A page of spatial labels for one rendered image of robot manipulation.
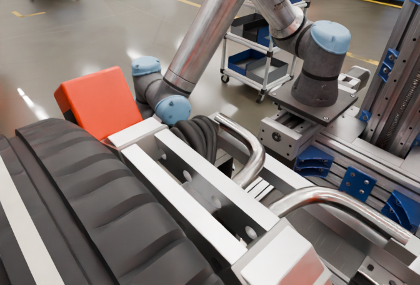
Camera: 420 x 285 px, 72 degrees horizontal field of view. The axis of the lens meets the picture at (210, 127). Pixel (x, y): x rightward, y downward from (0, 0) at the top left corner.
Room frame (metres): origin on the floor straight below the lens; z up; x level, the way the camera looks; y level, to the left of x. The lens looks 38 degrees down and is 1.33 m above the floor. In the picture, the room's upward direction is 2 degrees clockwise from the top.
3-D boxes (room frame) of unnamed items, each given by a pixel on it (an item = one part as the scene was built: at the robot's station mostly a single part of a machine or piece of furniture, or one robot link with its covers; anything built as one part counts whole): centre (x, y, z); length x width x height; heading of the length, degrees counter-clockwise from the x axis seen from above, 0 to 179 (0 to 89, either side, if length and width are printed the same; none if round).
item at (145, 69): (0.67, 0.16, 0.95); 0.11 x 0.08 x 0.11; 32
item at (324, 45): (0.86, -0.34, 0.98); 0.13 x 0.12 x 0.14; 32
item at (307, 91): (0.86, -0.35, 0.87); 0.15 x 0.15 x 0.10
